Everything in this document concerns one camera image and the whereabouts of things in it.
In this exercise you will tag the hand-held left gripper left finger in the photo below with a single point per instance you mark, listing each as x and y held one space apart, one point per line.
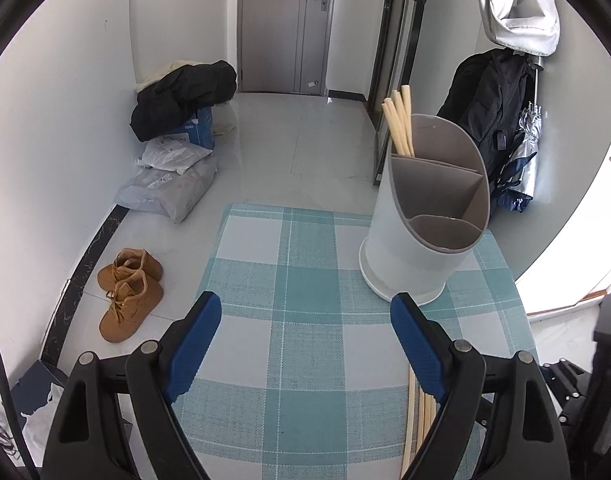
190 355

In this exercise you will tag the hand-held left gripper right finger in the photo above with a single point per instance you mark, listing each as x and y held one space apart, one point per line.
420 350

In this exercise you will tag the pile of bamboo chopsticks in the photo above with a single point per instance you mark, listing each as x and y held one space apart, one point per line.
411 420

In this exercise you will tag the grey white utensil holder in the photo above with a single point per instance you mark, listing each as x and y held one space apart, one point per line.
410 240

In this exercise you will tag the white shoulder bag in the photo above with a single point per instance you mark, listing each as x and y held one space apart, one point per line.
520 15

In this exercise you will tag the teal plaid table mat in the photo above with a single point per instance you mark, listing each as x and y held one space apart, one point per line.
305 310

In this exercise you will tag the dark blue box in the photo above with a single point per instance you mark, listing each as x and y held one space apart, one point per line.
37 382

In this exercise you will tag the white plastic bag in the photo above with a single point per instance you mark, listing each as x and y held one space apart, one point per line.
42 425

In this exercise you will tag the grey plastic parcel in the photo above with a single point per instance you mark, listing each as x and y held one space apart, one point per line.
175 190

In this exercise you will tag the white plastic parcel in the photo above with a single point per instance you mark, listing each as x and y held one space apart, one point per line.
173 155

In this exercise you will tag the blue cardboard box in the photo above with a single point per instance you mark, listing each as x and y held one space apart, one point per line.
200 130

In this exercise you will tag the silver folding umbrella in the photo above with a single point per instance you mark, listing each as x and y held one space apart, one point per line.
528 145

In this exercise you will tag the black backpack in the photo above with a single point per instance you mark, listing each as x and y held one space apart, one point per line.
485 105

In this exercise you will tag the black jacket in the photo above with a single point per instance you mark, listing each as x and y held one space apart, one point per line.
185 95

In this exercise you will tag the black framed glass door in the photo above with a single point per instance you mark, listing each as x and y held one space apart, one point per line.
393 50

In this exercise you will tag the grey entrance door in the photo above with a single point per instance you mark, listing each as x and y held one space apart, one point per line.
280 35

